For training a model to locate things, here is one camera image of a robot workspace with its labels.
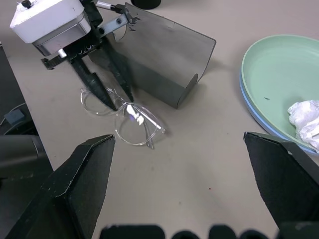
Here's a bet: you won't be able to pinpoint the green plate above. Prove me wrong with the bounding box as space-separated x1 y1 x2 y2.
241 34 319 150

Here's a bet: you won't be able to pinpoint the white marker black cap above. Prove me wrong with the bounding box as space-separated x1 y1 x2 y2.
96 0 126 13

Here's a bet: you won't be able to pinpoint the small blue-grey box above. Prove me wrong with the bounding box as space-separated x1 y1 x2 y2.
4 109 24 124

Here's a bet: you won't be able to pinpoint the crumpled white tissue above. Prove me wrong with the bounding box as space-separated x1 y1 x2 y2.
287 99 319 151

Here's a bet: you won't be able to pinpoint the blue plate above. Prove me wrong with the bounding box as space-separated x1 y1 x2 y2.
239 66 319 156

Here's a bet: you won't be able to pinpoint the thin white cable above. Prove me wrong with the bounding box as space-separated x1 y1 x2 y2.
0 102 27 125

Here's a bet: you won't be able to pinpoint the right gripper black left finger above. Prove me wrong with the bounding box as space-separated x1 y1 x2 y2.
3 134 117 239

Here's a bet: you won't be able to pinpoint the dark grey rounded cylinder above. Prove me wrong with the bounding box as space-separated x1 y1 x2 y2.
0 135 38 176

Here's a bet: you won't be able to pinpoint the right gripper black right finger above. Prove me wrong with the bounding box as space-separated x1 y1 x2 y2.
243 131 319 230

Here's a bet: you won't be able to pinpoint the grey open glasses case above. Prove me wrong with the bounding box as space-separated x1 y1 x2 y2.
87 2 217 110

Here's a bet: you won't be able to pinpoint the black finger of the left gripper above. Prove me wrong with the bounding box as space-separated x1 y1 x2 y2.
71 56 118 112
103 40 136 103

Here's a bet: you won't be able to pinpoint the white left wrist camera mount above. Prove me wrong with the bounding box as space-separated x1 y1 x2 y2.
9 0 92 57

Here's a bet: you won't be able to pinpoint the black cup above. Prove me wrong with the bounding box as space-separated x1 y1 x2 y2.
131 0 161 10

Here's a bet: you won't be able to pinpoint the clear frame glasses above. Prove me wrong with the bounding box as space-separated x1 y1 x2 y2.
80 86 167 149

